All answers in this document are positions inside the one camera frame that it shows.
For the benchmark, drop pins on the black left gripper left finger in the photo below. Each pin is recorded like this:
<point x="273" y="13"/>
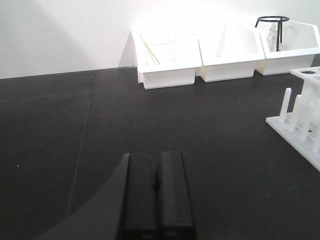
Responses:
<point x="124" y="208"/>

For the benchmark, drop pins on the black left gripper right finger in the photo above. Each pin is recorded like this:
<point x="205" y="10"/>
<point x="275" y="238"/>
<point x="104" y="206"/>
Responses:
<point x="175" y="218"/>

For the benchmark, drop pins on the white test tube rack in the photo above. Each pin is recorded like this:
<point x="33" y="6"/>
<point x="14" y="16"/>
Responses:
<point x="301" y="127"/>

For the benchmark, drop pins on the left white storage bin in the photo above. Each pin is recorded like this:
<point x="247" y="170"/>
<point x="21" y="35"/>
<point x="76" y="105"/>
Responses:
<point x="182" y="71"/>

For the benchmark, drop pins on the white storage bin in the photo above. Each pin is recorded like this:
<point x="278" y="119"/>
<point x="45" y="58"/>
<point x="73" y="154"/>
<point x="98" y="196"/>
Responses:
<point x="300" y="44"/>
<point x="182" y="71"/>
<point x="228" y="51"/>

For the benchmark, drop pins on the glass beaker with straws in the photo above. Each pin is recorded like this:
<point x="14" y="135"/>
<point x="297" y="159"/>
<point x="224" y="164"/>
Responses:
<point x="159" y="45"/>

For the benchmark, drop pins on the middle white storage bin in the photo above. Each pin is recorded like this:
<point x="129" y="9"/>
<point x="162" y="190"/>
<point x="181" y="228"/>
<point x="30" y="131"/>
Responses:
<point x="228" y="51"/>

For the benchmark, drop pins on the glass flask under tripod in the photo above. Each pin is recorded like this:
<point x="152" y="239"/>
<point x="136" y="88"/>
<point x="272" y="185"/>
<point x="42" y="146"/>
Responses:
<point x="272" y="37"/>

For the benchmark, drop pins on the right white storage bin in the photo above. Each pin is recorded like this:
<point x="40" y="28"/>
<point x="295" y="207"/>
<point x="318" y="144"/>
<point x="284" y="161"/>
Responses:
<point x="300" y="44"/>

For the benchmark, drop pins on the black metal tripod stand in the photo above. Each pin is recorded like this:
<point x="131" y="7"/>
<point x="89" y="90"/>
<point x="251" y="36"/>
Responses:
<point x="271" y="19"/>

